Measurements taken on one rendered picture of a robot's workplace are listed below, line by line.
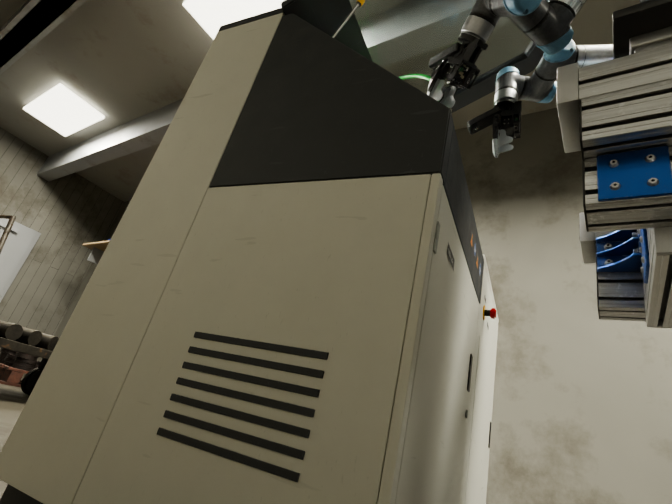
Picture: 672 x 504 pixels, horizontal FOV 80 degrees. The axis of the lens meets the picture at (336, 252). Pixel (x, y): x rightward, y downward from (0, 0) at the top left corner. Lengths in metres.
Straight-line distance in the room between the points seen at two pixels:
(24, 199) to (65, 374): 7.52
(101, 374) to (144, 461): 0.24
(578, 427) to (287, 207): 2.63
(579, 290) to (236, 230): 2.84
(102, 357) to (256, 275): 0.40
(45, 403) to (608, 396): 2.93
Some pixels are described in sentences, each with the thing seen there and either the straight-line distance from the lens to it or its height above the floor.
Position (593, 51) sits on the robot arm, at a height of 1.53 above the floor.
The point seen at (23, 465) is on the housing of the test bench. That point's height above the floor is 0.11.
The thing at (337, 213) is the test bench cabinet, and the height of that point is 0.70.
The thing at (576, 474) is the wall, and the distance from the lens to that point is 3.14.
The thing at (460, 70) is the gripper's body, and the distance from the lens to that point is 1.21.
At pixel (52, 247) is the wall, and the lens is 8.61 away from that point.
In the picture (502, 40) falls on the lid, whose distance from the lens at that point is 1.87.
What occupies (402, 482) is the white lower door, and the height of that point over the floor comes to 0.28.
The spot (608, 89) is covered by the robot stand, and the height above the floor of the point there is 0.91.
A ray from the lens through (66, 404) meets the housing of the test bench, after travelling 1.07.
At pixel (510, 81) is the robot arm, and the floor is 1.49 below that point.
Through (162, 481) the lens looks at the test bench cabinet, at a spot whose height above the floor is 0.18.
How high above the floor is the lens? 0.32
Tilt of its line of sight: 23 degrees up
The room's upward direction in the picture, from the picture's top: 14 degrees clockwise
